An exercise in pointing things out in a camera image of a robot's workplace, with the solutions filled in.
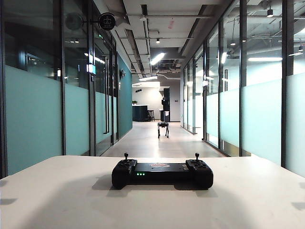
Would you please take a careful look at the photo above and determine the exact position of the long linear ceiling light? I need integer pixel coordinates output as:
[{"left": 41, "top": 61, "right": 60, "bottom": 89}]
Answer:
[{"left": 149, "top": 52, "right": 166, "bottom": 65}]

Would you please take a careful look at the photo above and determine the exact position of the long vertical door handle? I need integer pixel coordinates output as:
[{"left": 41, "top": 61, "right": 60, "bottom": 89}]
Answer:
[{"left": 102, "top": 55, "right": 110, "bottom": 134}]

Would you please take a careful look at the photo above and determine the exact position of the short linear ceiling light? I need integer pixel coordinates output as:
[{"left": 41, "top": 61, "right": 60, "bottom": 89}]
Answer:
[{"left": 138, "top": 75, "right": 158, "bottom": 82}]

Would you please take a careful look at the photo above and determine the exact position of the round black hanging sign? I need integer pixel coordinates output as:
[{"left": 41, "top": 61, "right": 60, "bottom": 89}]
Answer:
[{"left": 81, "top": 12, "right": 117, "bottom": 31}]

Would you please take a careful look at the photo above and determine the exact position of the black remote control with joysticks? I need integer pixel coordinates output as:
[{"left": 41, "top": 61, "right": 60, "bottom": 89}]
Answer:
[{"left": 111, "top": 152, "right": 214, "bottom": 191}]

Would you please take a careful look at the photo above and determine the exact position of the black quadruped robot dog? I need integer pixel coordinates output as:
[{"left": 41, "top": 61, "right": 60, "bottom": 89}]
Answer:
[{"left": 157, "top": 121, "right": 171, "bottom": 139}]

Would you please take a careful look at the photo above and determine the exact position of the tall black cabinet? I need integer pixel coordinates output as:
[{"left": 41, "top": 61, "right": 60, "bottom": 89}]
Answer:
[{"left": 161, "top": 87, "right": 171, "bottom": 122}]

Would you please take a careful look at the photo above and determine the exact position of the dark bar counter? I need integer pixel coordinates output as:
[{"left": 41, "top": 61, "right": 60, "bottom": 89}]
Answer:
[{"left": 132, "top": 104, "right": 149, "bottom": 122}]

